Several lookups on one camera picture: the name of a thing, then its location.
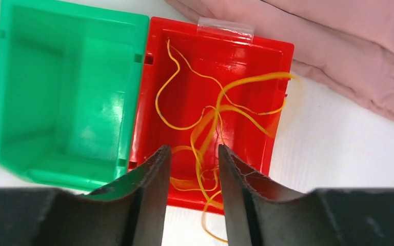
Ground clear tape piece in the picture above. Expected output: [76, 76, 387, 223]
[197, 17, 254, 45]

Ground pink cloth shorts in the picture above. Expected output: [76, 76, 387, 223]
[169, 1, 394, 121]

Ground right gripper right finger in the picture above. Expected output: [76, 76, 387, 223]
[218, 145, 394, 245]

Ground red plastic bin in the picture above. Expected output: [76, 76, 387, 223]
[129, 17, 294, 214]

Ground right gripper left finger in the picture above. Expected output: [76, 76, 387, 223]
[0, 145, 172, 245]

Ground yellow wires in red bin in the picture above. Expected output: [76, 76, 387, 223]
[169, 72, 298, 243]

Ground green plastic bin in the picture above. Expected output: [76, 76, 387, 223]
[0, 1, 150, 191]

